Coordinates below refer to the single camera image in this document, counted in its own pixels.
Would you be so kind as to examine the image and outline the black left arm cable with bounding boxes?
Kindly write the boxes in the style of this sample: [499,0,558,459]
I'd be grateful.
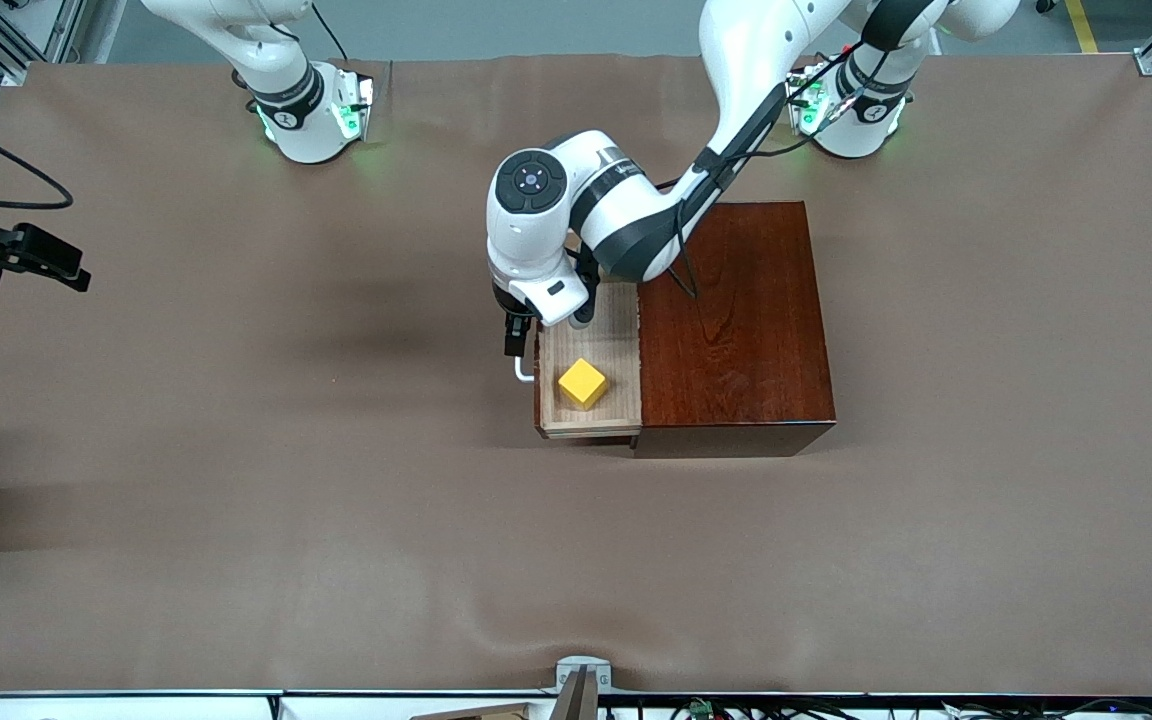
[651,45,922,301]

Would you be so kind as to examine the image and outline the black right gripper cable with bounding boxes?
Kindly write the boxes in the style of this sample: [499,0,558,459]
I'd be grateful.
[0,105,75,211]

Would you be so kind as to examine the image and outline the black right base cable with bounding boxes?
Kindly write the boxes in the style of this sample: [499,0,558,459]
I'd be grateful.
[311,0,352,61]

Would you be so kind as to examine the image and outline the dark red-brown wooden cabinet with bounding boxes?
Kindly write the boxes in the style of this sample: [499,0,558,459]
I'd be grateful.
[633,202,837,459]

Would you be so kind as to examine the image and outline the light wooden board piece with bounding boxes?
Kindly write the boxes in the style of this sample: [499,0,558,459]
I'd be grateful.
[409,702,537,720]

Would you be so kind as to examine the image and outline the grey metal edge bracket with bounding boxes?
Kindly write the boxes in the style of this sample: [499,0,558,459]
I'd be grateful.
[554,655,614,720]

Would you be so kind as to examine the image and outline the yellow cube block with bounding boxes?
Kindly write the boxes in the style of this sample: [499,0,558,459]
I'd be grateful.
[557,357,609,411]

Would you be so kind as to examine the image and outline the table cover sheet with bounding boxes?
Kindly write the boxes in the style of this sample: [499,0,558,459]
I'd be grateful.
[0,52,1152,698]

